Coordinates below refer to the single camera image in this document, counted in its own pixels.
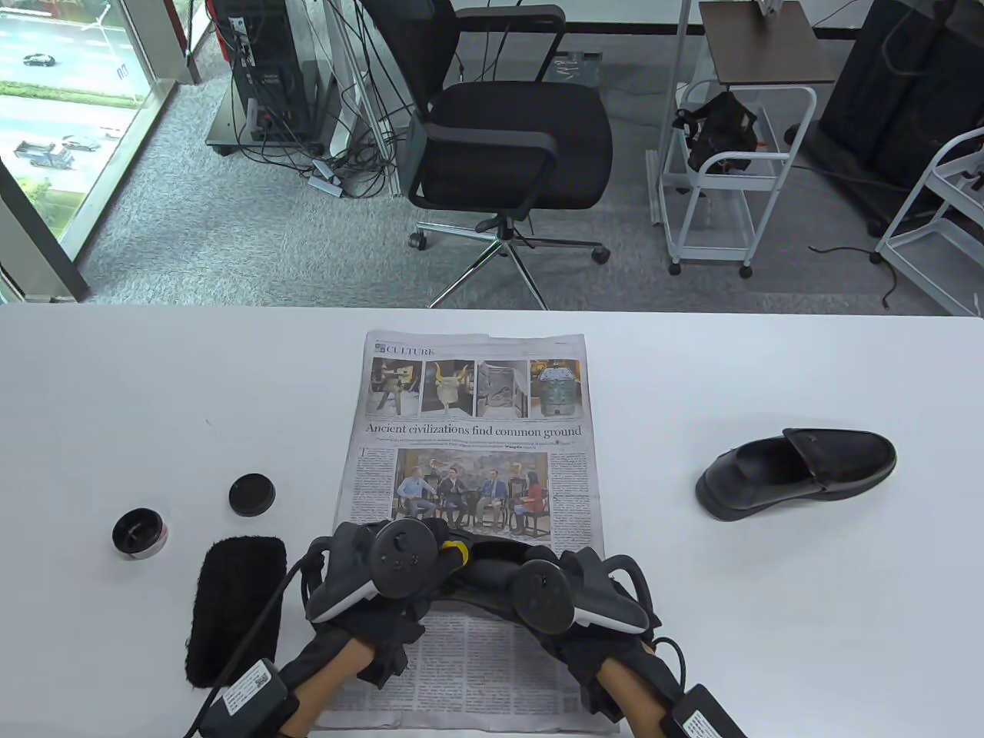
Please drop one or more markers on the white metal pole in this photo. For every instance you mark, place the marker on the white metal pole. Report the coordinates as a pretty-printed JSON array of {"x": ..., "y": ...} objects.
[{"x": 673, "y": 84}]

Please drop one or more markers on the person's left hand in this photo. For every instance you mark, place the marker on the person's left hand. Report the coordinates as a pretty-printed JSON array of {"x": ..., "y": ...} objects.
[{"x": 392, "y": 638}]

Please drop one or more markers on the black bag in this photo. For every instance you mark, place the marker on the black bag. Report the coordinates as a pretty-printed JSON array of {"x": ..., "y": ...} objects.
[{"x": 719, "y": 127}]

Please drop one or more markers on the grey power strip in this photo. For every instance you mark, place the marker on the grey power strip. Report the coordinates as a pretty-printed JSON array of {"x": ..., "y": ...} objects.
[{"x": 327, "y": 183}]

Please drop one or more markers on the black fuzzy cloth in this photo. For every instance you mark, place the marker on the black fuzzy cloth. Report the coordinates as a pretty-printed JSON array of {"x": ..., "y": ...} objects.
[{"x": 234, "y": 607}]

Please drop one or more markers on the dark wheeled platform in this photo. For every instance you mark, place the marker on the dark wheeled platform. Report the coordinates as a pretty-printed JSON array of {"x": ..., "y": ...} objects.
[{"x": 231, "y": 131}]

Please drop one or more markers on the white tiered rolling cart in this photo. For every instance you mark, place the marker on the white tiered rolling cart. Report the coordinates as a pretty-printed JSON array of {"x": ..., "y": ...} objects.
[{"x": 934, "y": 257}]

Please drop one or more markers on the person's right hand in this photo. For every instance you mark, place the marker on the person's right hand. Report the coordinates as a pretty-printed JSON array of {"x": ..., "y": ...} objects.
[{"x": 584, "y": 669}]

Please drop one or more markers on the person's right forearm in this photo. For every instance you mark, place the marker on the person's right forearm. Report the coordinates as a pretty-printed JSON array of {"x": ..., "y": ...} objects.
[{"x": 634, "y": 703}]

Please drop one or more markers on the white mesh rolling cart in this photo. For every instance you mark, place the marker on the white mesh rolling cart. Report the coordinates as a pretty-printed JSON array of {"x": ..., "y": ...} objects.
[{"x": 711, "y": 252}]

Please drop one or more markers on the black office chair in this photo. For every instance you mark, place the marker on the black office chair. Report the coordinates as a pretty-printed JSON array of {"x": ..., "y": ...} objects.
[{"x": 515, "y": 131}]

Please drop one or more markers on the black computer tower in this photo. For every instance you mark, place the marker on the black computer tower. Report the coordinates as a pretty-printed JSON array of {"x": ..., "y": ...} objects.
[{"x": 265, "y": 77}]

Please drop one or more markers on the person's left forearm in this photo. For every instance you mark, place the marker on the person's left forearm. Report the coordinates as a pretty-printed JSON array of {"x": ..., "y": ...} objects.
[{"x": 330, "y": 684}]

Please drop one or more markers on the black cabinet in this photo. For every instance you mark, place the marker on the black cabinet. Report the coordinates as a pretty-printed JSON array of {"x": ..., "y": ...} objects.
[{"x": 907, "y": 92}]

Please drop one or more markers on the glass window with frame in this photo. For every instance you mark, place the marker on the glass window with frame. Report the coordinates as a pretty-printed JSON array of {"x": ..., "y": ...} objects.
[{"x": 77, "y": 46}]

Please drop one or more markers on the black leather loafer shoe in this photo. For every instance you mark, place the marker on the black leather loafer shoe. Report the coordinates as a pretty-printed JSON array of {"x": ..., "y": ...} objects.
[
  {"x": 480, "y": 601},
  {"x": 838, "y": 453}
]

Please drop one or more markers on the grey motion controller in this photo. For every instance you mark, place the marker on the grey motion controller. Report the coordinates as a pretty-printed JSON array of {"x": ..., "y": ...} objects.
[
  {"x": 403, "y": 557},
  {"x": 542, "y": 596}
]

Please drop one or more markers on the printed newspaper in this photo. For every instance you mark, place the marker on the printed newspaper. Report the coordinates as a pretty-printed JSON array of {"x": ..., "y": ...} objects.
[{"x": 461, "y": 676}]

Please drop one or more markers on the brown top side table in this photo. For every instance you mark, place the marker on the brown top side table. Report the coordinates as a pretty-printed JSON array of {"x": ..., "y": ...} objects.
[{"x": 761, "y": 46}]

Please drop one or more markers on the round black shoe polish tin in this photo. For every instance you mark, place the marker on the round black shoe polish tin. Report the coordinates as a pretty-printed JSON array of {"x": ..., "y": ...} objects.
[{"x": 138, "y": 534}]

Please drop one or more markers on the white metal frame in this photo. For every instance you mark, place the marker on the white metal frame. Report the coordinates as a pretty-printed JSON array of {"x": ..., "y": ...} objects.
[{"x": 369, "y": 100}]

